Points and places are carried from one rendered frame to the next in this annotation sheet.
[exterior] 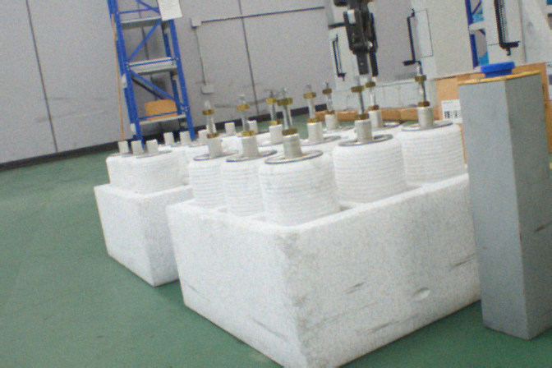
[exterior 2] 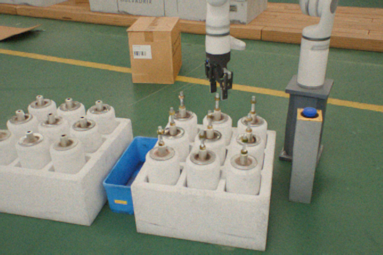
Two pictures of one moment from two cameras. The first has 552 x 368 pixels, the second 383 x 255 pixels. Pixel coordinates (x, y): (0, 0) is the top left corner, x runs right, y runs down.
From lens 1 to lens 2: 91 cm
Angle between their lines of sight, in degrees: 49
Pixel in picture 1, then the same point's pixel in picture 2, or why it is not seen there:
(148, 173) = (73, 159)
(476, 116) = (304, 131)
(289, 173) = (255, 173)
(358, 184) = not seen: hidden behind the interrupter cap
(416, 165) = not seen: hidden behind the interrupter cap
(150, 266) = (88, 216)
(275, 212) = (245, 189)
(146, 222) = (84, 191)
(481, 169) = (301, 149)
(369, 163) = (259, 153)
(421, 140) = (259, 131)
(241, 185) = (210, 175)
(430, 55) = not seen: outside the picture
